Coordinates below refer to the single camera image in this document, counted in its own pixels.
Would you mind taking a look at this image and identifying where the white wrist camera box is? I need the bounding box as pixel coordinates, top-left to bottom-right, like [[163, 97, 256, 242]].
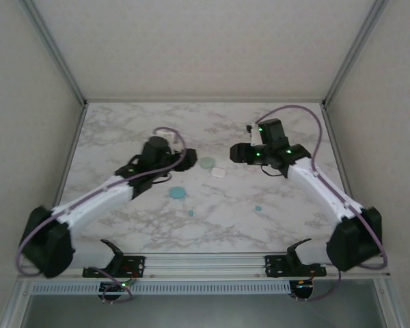
[[245, 121, 263, 147], [155, 127, 176, 144]]

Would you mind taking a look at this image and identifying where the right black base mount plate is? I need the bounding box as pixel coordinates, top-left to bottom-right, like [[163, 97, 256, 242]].
[[264, 254, 328, 277]]

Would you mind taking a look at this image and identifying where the white slotted cable duct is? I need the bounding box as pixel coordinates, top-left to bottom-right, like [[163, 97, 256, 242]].
[[30, 282, 291, 295]]

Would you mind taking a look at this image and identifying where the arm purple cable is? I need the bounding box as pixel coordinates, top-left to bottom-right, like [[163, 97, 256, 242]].
[[15, 126, 187, 304], [256, 105, 389, 303]]

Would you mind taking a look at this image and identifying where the right controller board with LED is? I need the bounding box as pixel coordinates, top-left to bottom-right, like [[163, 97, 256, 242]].
[[293, 279, 316, 291]]

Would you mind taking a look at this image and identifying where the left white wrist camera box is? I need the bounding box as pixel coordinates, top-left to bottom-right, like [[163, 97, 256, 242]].
[[155, 127, 176, 144]]

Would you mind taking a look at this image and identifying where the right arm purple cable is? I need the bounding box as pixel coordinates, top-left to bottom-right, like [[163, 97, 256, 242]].
[[256, 105, 389, 303]]

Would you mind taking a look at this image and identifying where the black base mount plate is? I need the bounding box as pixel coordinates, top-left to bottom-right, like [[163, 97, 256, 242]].
[[82, 255, 146, 278], [264, 254, 328, 277]]

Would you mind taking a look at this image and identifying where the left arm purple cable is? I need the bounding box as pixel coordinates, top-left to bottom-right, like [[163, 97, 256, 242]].
[[15, 126, 187, 304]]

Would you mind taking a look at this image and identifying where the aluminium frame crossbar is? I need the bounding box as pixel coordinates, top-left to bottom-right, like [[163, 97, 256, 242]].
[[84, 98, 325, 104]]

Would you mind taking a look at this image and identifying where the aluminium frame post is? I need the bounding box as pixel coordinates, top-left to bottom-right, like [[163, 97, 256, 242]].
[[20, 0, 89, 106], [321, 0, 392, 107], [0, 278, 33, 328], [375, 278, 410, 328]]

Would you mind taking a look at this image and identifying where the aluminium table side rail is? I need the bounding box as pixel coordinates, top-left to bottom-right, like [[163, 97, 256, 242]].
[[320, 104, 368, 252], [53, 102, 89, 209]]

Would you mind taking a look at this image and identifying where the aluminium mounting rail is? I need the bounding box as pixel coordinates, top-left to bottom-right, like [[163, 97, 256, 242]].
[[18, 251, 392, 279]]

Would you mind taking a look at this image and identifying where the aluminium lower frame post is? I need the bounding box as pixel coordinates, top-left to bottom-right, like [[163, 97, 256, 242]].
[[375, 278, 410, 328], [0, 278, 33, 328]]

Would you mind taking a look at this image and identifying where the controller board with led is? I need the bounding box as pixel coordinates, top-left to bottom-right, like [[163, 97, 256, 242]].
[[99, 282, 129, 293], [293, 279, 316, 291]]

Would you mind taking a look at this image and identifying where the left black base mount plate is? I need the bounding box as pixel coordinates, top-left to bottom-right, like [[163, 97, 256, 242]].
[[82, 255, 146, 278]]

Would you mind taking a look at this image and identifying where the left controller board with LED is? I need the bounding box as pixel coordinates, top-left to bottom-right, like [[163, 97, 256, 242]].
[[99, 282, 129, 293]]

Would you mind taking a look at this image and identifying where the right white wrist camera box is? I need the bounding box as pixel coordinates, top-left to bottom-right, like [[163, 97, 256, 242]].
[[245, 121, 263, 147]]

